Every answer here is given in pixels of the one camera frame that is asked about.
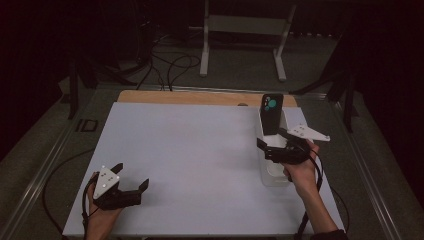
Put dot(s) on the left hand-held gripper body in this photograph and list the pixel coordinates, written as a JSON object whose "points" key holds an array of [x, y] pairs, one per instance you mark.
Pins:
{"points": [[105, 181]]}

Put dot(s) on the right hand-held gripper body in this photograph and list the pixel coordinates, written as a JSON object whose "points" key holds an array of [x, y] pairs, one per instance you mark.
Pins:
{"points": [[306, 133]]}

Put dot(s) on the black phone case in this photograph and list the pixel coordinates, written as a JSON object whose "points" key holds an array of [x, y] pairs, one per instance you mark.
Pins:
{"points": [[271, 121]]}

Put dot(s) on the white rectangular box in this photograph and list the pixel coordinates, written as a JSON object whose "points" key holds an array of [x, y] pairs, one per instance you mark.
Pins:
{"points": [[273, 173]]}

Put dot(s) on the person's left hand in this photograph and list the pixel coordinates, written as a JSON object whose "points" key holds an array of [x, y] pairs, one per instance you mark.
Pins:
{"points": [[100, 220]]}

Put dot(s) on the person's right hand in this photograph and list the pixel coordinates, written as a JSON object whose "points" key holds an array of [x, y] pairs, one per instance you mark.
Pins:
{"points": [[303, 176]]}

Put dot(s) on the black tripod stand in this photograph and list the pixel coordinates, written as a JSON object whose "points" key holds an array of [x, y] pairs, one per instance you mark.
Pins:
{"points": [[348, 110], [72, 100]]}

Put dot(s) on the white table mat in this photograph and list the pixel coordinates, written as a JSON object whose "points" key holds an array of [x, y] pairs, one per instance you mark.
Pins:
{"points": [[200, 166]]}

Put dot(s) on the white metal stand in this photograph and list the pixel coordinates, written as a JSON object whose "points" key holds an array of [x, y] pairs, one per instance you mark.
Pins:
{"points": [[246, 25]]}

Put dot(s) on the metal floor rail frame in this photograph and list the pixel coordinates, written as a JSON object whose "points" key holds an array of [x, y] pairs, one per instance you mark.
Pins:
{"points": [[216, 89]]}

